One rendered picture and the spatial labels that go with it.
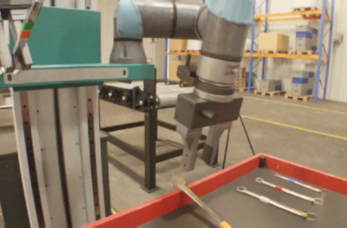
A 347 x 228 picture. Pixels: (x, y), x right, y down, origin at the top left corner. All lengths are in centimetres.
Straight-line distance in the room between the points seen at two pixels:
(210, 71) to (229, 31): 7
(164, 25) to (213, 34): 11
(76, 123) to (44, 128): 14
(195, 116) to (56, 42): 70
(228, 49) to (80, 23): 72
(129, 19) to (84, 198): 97
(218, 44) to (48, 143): 88
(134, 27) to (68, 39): 57
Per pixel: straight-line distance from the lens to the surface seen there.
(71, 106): 112
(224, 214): 59
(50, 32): 100
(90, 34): 105
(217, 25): 42
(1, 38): 46
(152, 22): 48
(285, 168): 82
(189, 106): 42
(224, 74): 42
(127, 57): 95
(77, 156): 119
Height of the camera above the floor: 123
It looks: 12 degrees down
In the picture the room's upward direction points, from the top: 1 degrees clockwise
